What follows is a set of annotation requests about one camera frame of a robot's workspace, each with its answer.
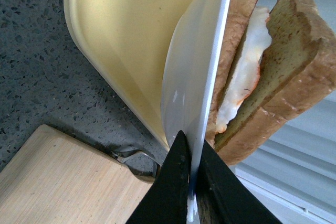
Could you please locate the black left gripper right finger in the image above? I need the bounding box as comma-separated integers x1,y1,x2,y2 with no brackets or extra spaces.
196,142,281,223

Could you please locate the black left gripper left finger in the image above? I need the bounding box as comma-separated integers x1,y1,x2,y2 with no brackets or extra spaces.
127,131,191,223

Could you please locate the white round plate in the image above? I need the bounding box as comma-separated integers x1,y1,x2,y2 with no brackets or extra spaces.
161,0,230,222

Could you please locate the bread slice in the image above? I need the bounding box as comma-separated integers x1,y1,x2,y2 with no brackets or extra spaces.
215,0,335,165
205,0,258,147

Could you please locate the bamboo cutting board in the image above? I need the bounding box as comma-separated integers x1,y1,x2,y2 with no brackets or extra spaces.
1,125,151,223

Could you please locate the fried egg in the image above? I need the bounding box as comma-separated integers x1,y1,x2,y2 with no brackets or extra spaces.
215,6,272,133

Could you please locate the yellow bear tray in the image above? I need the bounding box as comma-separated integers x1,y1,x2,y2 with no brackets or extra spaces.
64,0,193,148

